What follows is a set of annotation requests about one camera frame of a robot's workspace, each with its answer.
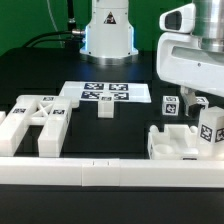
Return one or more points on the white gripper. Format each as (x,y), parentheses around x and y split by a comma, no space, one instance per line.
(190,51)

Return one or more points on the white chair seat part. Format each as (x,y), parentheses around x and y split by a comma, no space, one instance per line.
(174,142)

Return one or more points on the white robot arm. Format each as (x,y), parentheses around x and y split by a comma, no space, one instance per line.
(109,37)

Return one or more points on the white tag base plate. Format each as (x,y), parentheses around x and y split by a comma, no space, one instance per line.
(90,91)

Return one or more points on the white chair backrest frame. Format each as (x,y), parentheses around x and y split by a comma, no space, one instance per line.
(53,113)

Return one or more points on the white front rail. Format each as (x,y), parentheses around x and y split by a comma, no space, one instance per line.
(111,172)

